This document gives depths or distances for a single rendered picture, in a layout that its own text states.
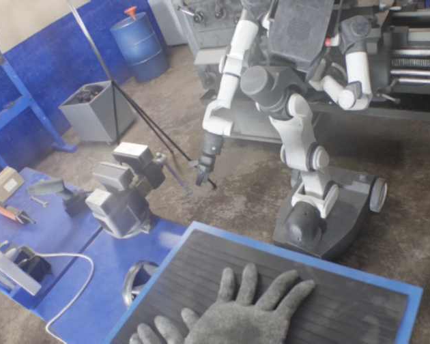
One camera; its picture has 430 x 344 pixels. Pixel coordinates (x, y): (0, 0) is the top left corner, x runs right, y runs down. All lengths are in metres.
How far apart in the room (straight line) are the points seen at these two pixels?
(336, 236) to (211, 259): 1.36
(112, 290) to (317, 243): 1.08
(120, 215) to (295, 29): 0.91
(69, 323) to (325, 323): 0.90
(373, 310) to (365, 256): 1.52
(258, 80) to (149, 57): 3.92
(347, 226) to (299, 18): 1.09
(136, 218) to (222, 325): 0.83
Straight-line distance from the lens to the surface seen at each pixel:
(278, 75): 1.21
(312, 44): 1.29
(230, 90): 1.37
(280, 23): 1.31
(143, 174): 1.22
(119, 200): 1.16
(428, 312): 1.81
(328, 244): 1.79
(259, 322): 0.40
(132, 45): 4.95
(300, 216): 1.68
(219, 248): 0.50
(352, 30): 1.43
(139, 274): 0.90
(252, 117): 2.72
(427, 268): 1.93
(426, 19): 2.39
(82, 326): 1.13
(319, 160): 1.53
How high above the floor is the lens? 1.64
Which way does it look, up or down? 39 degrees down
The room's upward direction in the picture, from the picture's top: 25 degrees counter-clockwise
